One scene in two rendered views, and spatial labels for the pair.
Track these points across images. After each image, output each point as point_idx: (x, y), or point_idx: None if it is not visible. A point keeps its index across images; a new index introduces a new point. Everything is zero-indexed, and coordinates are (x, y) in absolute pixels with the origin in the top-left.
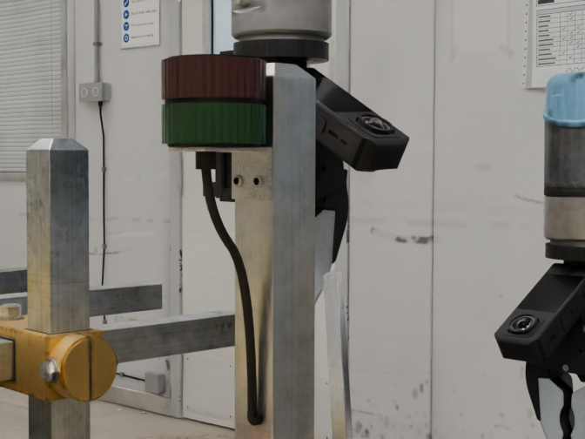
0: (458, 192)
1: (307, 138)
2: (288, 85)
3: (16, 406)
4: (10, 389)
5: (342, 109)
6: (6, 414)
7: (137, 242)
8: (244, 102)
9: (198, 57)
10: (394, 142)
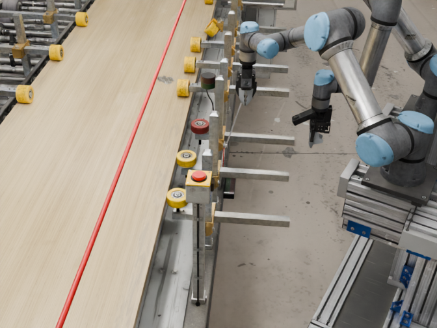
0: None
1: (222, 88)
2: (218, 81)
3: (427, 21)
4: (434, 10)
5: (244, 77)
6: (419, 24)
7: None
8: (207, 84)
9: (201, 77)
10: (246, 87)
